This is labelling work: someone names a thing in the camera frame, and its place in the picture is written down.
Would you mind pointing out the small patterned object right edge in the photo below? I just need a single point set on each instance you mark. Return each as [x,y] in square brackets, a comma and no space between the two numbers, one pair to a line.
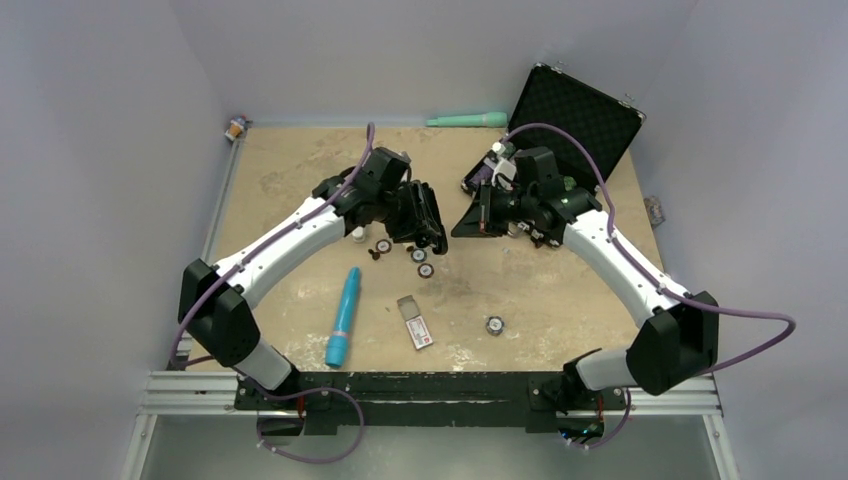
[654,210]

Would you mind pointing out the staples cardboard box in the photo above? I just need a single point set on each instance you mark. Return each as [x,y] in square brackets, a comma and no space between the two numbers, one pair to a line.
[415,322]

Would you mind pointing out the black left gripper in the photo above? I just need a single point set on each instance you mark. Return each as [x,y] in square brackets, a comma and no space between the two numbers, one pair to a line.
[416,224]

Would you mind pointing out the teal poker chip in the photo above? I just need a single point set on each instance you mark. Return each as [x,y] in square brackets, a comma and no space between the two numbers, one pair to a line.
[418,255]

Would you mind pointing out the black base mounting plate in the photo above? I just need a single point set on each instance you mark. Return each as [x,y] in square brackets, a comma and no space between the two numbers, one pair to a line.
[527,400]

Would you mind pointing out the aluminium frame rail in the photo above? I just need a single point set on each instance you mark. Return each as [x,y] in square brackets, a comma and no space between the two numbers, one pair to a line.
[543,328]

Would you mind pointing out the white stapler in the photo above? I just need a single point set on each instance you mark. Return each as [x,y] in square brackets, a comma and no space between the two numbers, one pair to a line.
[358,235]

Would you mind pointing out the small colourful toy figure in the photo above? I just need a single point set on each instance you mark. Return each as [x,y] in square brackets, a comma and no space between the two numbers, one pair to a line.
[238,126]

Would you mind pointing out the brown poker chip upper left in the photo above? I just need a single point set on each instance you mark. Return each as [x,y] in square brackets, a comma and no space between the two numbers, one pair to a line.
[383,246]

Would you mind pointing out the black poker chip case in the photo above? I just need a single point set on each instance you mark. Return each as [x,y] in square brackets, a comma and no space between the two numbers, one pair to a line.
[569,137]

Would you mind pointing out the mint green microphone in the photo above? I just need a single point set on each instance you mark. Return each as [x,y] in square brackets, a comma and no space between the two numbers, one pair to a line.
[482,120]

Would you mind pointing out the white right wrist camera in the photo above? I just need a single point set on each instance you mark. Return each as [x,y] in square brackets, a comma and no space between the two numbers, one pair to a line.
[504,169]

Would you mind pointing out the blue cylindrical tool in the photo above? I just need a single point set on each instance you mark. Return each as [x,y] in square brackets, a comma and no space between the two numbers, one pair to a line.
[338,341]

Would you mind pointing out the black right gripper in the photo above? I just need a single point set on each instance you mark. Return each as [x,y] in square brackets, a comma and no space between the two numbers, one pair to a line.
[474,223]

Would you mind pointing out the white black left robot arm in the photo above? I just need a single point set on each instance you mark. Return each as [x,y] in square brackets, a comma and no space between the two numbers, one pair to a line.
[217,299]

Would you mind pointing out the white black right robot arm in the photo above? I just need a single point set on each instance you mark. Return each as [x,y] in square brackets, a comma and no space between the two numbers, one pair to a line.
[677,335]

